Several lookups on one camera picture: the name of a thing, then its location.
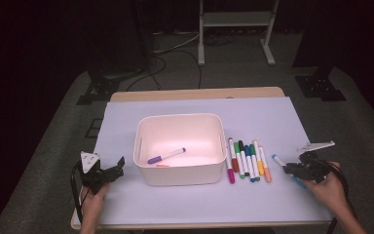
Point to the orange marker pen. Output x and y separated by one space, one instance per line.
162 165

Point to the brown marker pen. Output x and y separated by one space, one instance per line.
236 165

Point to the magenta marker pen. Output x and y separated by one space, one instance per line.
231 177

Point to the white metal stand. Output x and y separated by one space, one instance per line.
237 19

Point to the person's left hand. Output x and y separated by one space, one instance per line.
92 206

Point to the dark green marker pen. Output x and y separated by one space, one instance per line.
253 149

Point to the black stand base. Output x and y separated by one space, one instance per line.
99 87
319 86

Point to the white plastic storage box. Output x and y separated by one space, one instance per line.
178 175

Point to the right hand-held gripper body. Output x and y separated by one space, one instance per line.
315 169

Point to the purple marker pen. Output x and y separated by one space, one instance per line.
155 159

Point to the light purple table mat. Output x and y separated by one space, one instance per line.
191 204

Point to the yellow marker pen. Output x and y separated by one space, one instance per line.
261 168

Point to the peach marker pen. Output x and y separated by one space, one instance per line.
268 175

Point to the black marker pen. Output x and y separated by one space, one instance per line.
242 145

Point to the person's right hand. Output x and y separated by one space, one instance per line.
332 191

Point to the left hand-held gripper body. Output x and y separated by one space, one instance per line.
94 178

